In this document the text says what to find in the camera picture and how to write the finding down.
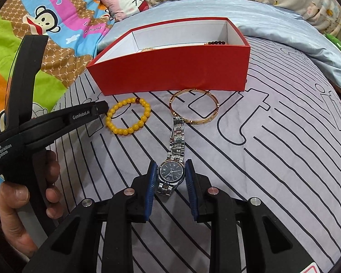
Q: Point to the colourful cartoon monkey blanket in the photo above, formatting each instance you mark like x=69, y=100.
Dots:
x=59, y=34

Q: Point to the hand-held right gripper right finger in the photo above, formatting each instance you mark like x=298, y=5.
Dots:
x=191, y=193

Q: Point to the rose gold bangle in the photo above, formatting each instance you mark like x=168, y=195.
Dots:
x=206, y=120

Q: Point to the green plush item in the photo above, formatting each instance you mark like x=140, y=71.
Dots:
x=334, y=41

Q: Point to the silver wristwatch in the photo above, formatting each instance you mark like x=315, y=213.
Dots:
x=170, y=173

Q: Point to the red cardboard box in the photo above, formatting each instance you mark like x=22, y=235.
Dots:
x=173, y=71

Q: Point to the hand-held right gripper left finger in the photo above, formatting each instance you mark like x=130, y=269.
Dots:
x=150, y=193

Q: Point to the light blue duvet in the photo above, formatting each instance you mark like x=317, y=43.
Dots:
x=272, y=25

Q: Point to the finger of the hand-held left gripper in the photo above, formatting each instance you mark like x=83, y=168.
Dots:
x=79, y=115
x=24, y=76

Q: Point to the pink cartoon pillow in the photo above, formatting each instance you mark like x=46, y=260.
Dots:
x=122, y=2

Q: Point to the person's left hand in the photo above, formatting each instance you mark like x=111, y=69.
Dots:
x=14, y=204

